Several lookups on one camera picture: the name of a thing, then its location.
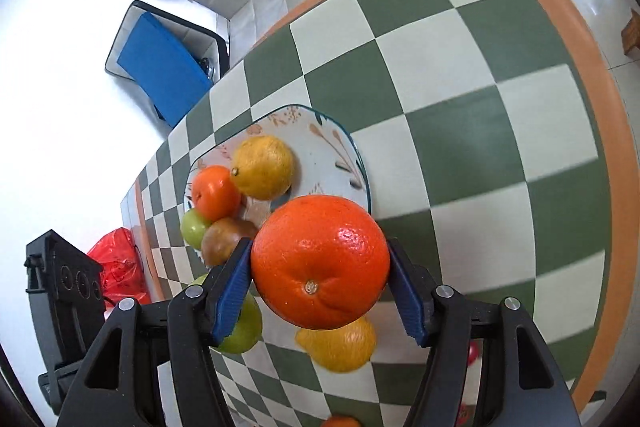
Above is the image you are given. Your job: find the red cherry tomato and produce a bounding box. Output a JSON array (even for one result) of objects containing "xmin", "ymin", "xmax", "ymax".
[
  {"xmin": 468, "ymin": 340, "xmax": 480, "ymax": 365},
  {"xmin": 456, "ymin": 403, "xmax": 469, "ymax": 427}
]

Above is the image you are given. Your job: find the green apple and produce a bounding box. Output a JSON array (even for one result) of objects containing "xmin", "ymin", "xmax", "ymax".
[
  {"xmin": 215, "ymin": 293, "xmax": 262, "ymax": 355},
  {"xmin": 180, "ymin": 208, "xmax": 210, "ymax": 251}
]

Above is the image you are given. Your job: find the yellow lemon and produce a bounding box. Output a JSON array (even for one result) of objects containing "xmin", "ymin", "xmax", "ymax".
[{"xmin": 295, "ymin": 317, "xmax": 378, "ymax": 373}]

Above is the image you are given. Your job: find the dark orange tangerine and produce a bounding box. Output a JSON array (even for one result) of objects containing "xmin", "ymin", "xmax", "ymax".
[{"xmin": 321, "ymin": 415, "xmax": 361, "ymax": 427}]

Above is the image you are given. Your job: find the large orange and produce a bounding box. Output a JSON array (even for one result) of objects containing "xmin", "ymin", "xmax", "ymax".
[{"xmin": 250, "ymin": 195, "xmax": 390, "ymax": 329}]

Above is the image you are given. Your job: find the red plastic bag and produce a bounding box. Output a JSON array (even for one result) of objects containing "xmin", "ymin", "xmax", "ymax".
[{"xmin": 88, "ymin": 228, "xmax": 151, "ymax": 308}]

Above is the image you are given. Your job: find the green apple on plate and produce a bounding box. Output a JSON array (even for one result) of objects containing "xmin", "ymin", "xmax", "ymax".
[{"xmin": 180, "ymin": 208, "xmax": 210, "ymax": 251}]

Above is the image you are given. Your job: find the brown pear on plate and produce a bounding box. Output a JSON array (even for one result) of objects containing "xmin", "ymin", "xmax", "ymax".
[{"xmin": 201, "ymin": 218, "xmax": 258, "ymax": 267}]

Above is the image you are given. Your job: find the orange on plate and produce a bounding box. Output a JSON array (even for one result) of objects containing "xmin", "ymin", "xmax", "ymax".
[{"xmin": 191, "ymin": 166, "xmax": 241, "ymax": 222}]

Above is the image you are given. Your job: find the yellow citrus on plate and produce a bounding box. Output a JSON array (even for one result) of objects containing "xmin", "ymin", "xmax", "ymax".
[{"xmin": 230, "ymin": 135, "xmax": 295, "ymax": 200}]

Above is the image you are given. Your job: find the blue folded mat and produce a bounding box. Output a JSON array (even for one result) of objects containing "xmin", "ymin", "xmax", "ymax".
[{"xmin": 116, "ymin": 12, "xmax": 213, "ymax": 128}]

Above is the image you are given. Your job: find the floral oval plate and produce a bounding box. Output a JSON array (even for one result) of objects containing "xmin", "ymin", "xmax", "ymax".
[{"xmin": 183, "ymin": 104, "xmax": 372, "ymax": 228}]

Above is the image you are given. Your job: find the small wooden stool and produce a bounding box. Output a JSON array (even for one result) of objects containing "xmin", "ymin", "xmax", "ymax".
[{"xmin": 620, "ymin": 10, "xmax": 640, "ymax": 55}]

